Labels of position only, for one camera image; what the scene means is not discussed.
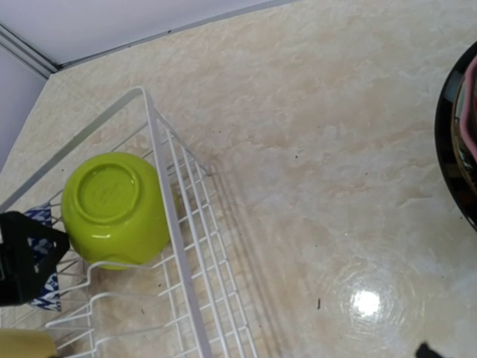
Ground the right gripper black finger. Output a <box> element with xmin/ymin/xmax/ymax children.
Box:
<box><xmin>415</xmin><ymin>342</ymin><xmax>442</xmax><ymax>358</ymax></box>

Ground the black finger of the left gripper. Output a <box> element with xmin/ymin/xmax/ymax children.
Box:
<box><xmin>1</xmin><ymin>211</ymin><xmax>70</xmax><ymax>306</ymax></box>

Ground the blue white patterned bowl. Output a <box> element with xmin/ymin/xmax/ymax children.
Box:
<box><xmin>24</xmin><ymin>202</ymin><xmax>62</xmax><ymax>312</ymax></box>

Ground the yellow mug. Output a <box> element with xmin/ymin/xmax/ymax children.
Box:
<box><xmin>1</xmin><ymin>328</ymin><xmax>57</xmax><ymax>357</ymax></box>

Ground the green bowl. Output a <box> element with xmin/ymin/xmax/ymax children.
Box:
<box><xmin>60</xmin><ymin>152</ymin><xmax>170</xmax><ymax>270</ymax></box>

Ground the black plate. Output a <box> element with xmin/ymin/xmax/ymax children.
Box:
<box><xmin>435</xmin><ymin>43</ymin><xmax>476</xmax><ymax>230</ymax></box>

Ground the pink speckled plate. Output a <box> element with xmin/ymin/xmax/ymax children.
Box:
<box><xmin>460</xmin><ymin>57</ymin><xmax>476</xmax><ymax>160</ymax></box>

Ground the white wire dish rack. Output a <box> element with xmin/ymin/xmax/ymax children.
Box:
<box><xmin>1</xmin><ymin>87</ymin><xmax>259</xmax><ymax>357</ymax></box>

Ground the left aluminium frame post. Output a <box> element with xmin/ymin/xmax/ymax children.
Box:
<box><xmin>1</xmin><ymin>25</ymin><xmax>61</xmax><ymax>80</ymax></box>

